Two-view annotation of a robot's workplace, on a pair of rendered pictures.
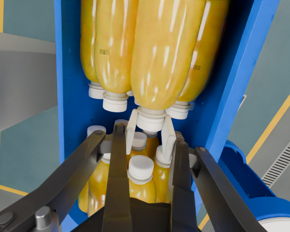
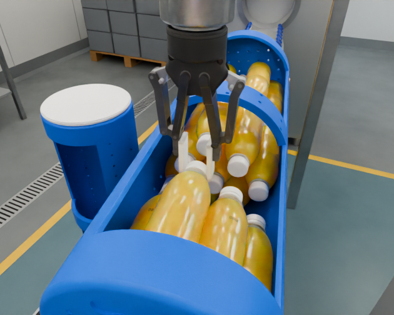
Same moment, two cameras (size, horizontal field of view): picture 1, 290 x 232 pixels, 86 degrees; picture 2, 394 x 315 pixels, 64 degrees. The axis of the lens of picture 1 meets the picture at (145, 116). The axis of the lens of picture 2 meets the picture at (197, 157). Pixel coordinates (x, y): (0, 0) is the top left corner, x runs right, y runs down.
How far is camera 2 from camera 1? 0.34 m
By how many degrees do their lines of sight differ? 34
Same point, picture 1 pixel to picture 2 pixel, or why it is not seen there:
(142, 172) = (206, 137)
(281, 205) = (67, 136)
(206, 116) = (138, 201)
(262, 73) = not seen: outside the picture
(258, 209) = (91, 133)
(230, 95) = (137, 165)
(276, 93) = not seen: outside the picture
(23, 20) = not seen: outside the picture
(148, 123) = (197, 164)
